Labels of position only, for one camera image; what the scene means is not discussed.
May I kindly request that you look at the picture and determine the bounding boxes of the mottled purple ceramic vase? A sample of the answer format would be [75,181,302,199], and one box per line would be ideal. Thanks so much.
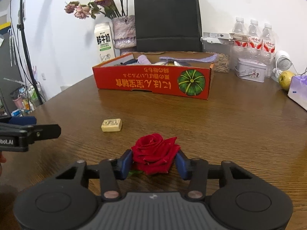
[111,15,136,56]

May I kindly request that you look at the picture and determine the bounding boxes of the black paper bag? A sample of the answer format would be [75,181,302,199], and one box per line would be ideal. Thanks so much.
[134,0,203,53]

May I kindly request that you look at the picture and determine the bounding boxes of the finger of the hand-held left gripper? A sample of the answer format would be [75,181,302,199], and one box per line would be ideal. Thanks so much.
[0,116,37,124]
[14,124,61,144]

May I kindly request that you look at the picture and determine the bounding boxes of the yellow green apple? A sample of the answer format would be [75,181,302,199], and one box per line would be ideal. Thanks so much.
[278,71,296,91]

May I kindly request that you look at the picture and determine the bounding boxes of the purple knitted cloth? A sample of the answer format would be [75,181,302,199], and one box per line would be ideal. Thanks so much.
[159,53,218,63]

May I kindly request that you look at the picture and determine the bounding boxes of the white charging cables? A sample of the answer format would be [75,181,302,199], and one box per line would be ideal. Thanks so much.
[290,62,307,76]

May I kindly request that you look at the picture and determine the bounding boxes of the small white desk fan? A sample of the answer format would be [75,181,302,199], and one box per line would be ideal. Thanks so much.
[271,50,292,82]

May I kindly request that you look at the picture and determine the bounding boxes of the red rose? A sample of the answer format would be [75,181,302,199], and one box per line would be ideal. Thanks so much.
[128,133,181,176]

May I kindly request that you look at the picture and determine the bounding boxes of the cream rectangular block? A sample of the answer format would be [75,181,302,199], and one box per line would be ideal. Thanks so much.
[101,118,123,133]

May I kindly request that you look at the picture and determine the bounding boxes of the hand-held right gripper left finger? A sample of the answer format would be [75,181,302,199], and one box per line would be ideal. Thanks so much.
[56,150,133,201]

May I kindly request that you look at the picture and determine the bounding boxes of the clear water bottle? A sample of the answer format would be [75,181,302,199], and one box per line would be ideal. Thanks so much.
[260,23,276,77]
[247,19,262,61]
[231,17,248,60]

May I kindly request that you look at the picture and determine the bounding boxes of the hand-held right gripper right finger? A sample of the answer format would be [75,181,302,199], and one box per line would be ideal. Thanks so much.
[175,150,252,200]

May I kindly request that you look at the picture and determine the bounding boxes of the flat white carton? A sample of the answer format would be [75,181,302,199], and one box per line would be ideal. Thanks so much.
[201,32,251,45]

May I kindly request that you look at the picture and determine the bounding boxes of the red cardboard box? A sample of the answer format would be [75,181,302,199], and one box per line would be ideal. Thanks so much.
[92,51,214,100]

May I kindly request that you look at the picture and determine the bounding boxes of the purple tissue pack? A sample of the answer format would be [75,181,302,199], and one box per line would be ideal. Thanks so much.
[287,75,307,112]

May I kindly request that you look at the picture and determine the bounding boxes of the white green milk carton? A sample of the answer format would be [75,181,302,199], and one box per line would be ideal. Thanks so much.
[93,22,115,64]

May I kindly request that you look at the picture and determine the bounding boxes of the cluster of small bottles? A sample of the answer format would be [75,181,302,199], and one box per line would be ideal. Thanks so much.
[10,84,42,115]

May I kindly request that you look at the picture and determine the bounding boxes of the pale tin box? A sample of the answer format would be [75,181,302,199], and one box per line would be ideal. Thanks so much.
[234,58,267,83]

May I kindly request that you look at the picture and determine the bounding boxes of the clear container of nuts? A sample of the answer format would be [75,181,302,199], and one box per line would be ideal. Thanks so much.
[213,53,231,73]

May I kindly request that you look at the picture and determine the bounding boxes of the black lamp stand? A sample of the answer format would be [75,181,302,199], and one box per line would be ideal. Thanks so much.
[17,0,45,104]

